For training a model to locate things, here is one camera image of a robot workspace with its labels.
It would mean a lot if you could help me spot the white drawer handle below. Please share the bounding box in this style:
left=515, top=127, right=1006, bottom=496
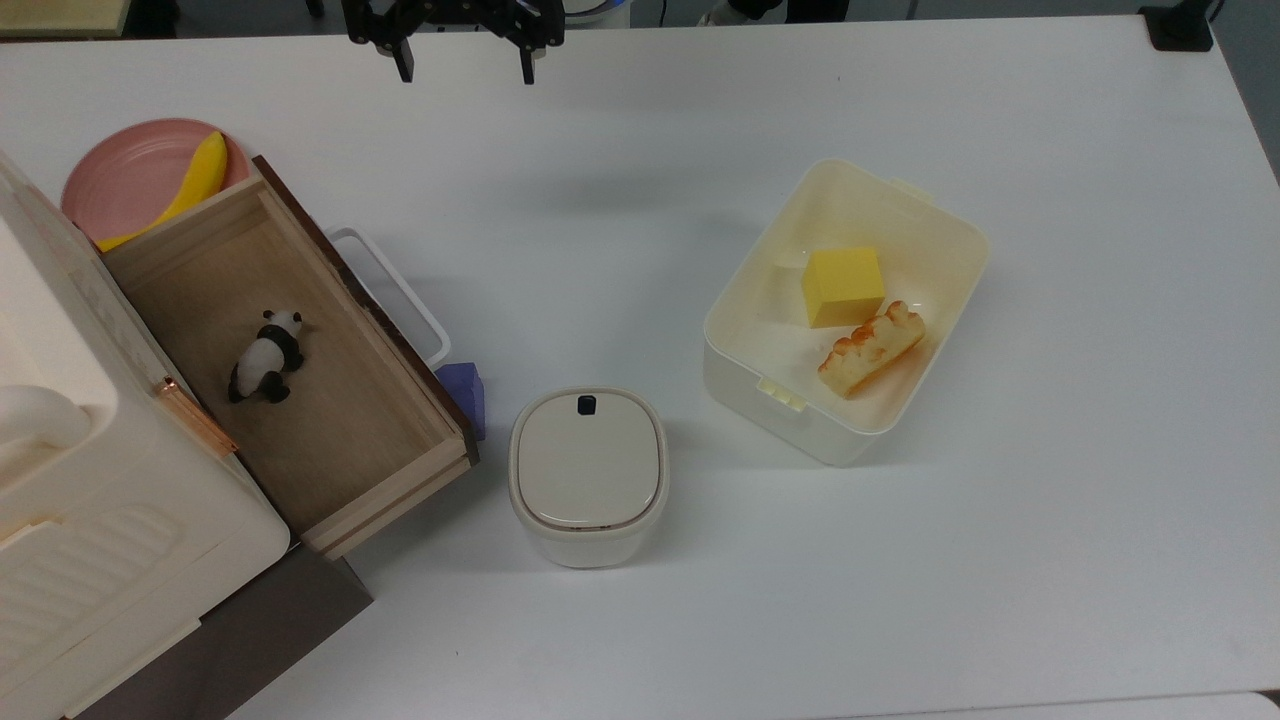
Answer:
left=326, top=227, right=453, bottom=369

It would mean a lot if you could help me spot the purple block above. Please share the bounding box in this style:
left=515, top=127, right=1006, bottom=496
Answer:
left=434, top=362, right=488, bottom=442

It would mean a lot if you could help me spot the cream plastic storage bin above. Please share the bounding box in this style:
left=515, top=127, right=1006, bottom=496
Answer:
left=702, top=157, right=991, bottom=468

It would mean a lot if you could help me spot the wooden drawer with brown front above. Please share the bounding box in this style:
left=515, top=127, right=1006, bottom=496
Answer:
left=101, top=155, right=481, bottom=561

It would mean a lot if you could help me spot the toy bread slice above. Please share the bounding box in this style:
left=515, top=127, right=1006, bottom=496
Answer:
left=817, top=300, right=926, bottom=401

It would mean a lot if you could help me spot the pink plate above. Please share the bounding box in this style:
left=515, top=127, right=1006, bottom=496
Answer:
left=61, top=118, right=252, bottom=247

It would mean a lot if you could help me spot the light wooden side table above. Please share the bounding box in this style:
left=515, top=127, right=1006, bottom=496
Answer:
left=0, top=0, right=134, bottom=39

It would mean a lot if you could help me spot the dark brown cabinet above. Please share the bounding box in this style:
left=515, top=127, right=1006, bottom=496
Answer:
left=60, top=545, right=374, bottom=720

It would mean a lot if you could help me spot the cream lidded trash can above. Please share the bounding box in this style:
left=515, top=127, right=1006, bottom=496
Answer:
left=507, top=387, right=669, bottom=570

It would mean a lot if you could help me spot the black table clamp mount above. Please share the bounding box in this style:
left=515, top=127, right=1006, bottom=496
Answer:
left=1139, top=0, right=1219, bottom=53

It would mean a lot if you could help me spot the panda figurine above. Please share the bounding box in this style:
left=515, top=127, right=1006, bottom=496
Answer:
left=227, top=309, right=306, bottom=405

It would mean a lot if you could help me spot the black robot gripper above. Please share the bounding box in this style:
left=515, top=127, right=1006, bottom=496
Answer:
left=341, top=0, right=567, bottom=86

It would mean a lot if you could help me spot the yellow cube block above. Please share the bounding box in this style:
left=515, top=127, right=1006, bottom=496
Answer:
left=801, top=245, right=887, bottom=330

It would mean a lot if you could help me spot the cream toy appliance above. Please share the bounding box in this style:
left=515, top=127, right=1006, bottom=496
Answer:
left=0, top=150, right=292, bottom=720

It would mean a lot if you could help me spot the copper appliance handle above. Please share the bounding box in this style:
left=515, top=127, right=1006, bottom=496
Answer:
left=160, top=376, right=240, bottom=458

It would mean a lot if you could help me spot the yellow toy banana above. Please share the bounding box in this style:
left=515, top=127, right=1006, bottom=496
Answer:
left=96, top=131, right=230, bottom=254

